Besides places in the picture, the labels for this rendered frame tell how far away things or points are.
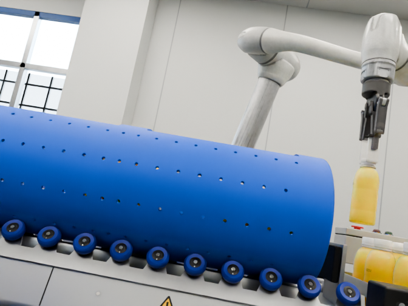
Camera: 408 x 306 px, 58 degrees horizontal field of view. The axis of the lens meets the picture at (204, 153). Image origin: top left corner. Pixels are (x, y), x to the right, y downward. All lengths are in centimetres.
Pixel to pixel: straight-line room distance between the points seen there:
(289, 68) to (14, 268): 127
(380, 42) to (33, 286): 105
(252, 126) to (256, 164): 83
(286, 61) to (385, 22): 54
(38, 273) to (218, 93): 321
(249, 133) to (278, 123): 220
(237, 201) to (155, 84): 329
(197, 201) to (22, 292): 37
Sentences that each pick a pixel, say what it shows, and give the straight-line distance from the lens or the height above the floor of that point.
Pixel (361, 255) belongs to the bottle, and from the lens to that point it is 100.
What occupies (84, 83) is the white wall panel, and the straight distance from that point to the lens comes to 382.
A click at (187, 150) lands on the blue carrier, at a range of 75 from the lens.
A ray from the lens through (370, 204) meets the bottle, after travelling 107.
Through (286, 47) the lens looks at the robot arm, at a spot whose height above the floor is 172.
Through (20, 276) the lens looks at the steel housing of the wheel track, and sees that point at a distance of 82.
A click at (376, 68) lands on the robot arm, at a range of 115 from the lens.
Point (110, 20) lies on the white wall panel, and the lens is 402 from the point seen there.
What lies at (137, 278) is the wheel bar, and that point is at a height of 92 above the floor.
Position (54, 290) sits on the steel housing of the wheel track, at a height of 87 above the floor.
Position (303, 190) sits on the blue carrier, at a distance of 74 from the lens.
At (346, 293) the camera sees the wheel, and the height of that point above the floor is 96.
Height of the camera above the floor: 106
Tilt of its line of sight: 10 degrees up
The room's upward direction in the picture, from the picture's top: 10 degrees clockwise
